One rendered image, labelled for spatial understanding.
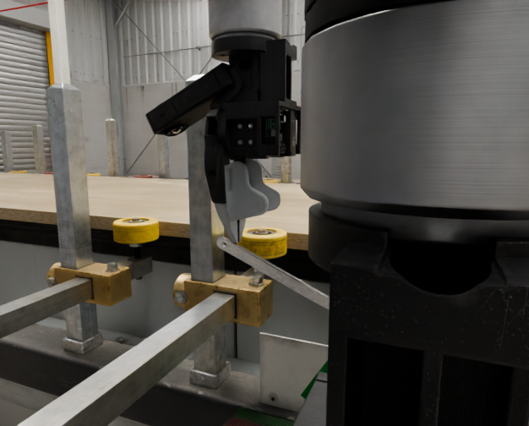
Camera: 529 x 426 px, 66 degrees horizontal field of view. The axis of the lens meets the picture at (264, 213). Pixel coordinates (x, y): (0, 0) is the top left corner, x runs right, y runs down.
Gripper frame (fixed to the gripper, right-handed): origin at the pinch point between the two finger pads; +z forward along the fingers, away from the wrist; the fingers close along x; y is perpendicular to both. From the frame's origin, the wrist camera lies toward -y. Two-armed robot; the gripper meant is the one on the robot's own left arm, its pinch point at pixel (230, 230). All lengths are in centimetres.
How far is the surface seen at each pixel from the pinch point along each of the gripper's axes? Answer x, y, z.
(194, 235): 6.1, -8.6, 2.6
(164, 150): 115, -93, -7
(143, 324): 28, -37, 30
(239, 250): -0.3, 1.3, 2.2
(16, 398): 9, -53, 40
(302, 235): 22.0, 1.9, 5.0
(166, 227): 22.0, -24.9, 5.8
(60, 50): 103, -138, -52
